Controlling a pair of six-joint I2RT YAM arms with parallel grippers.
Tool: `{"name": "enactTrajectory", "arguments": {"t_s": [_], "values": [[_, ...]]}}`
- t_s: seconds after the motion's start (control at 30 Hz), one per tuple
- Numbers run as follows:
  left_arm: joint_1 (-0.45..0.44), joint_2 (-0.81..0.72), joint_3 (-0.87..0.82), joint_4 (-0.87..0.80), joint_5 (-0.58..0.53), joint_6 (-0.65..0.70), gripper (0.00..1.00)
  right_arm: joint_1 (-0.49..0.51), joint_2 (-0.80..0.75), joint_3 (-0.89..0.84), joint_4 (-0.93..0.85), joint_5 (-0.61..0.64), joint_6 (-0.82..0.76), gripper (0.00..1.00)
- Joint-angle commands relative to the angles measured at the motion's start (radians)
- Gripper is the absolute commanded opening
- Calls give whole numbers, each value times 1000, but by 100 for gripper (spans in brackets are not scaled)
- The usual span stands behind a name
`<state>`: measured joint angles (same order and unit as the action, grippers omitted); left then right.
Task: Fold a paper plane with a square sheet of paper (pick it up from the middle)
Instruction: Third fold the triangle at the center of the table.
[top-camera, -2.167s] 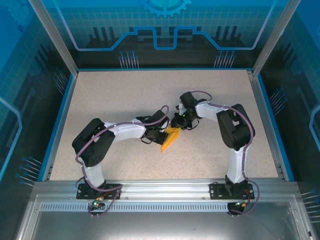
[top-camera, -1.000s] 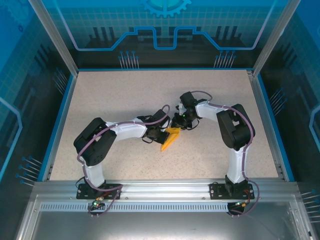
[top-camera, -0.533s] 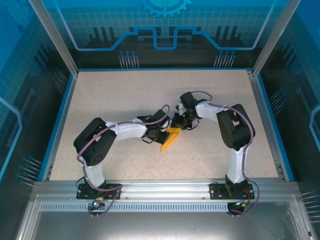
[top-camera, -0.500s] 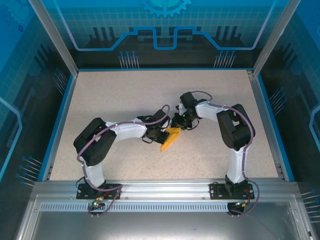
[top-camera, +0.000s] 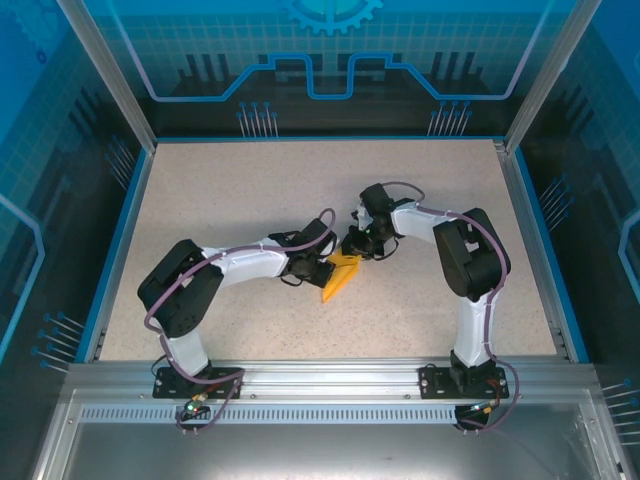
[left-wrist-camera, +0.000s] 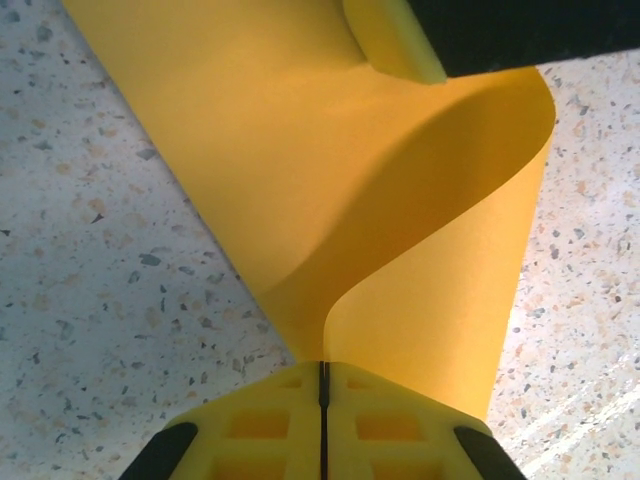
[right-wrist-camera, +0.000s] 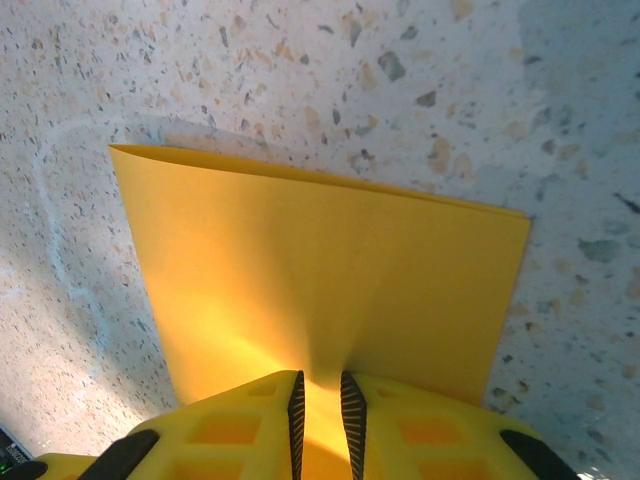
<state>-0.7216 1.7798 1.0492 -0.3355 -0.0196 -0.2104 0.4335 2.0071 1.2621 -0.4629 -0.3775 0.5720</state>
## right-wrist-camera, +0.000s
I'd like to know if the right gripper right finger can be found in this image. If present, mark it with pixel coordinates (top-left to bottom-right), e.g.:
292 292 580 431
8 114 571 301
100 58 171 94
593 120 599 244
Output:
339 369 594 480

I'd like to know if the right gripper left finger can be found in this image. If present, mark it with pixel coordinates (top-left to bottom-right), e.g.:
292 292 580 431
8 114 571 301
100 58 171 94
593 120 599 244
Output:
29 369 307 480

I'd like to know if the orange paper sheet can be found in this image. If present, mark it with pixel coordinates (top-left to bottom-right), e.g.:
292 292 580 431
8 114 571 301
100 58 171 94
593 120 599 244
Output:
108 143 533 480

